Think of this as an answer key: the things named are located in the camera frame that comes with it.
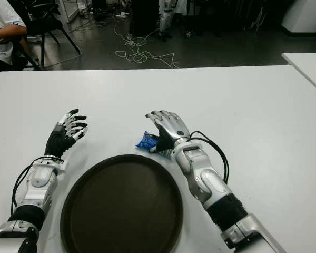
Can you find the white side table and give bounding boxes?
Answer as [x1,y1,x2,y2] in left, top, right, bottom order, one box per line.
[281,52,316,97]

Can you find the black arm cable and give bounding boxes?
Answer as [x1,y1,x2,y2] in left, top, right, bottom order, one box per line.
[11,157,61,211]
[189,130,230,185]

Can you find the blue Oreo packet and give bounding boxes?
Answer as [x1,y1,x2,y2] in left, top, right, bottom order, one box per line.
[133,130,159,151]

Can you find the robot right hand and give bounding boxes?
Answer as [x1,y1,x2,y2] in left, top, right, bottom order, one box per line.
[145,110,192,154]

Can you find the round dark brown tray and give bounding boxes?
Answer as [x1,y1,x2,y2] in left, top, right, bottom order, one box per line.
[60,154,184,253]

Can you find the silver humanoid robot legs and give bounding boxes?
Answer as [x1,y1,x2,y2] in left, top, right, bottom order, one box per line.
[157,0,177,42]

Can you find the black armrest chair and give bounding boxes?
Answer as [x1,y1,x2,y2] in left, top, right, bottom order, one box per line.
[0,34,43,71]

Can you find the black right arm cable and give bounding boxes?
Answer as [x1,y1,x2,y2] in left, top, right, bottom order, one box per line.
[189,130,230,185]

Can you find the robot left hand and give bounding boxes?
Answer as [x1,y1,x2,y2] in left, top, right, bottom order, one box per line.
[44,108,89,159]

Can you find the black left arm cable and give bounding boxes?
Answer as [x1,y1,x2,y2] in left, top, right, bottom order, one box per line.
[11,157,61,211]

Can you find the white cabinet black base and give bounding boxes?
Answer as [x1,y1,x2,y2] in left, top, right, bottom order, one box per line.
[280,0,316,34]

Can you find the white floor cable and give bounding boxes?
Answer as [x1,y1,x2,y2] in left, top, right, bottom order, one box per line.
[113,15,180,69]

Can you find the seated person white shirt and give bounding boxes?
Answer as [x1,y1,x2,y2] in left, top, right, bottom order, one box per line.
[0,0,28,82]

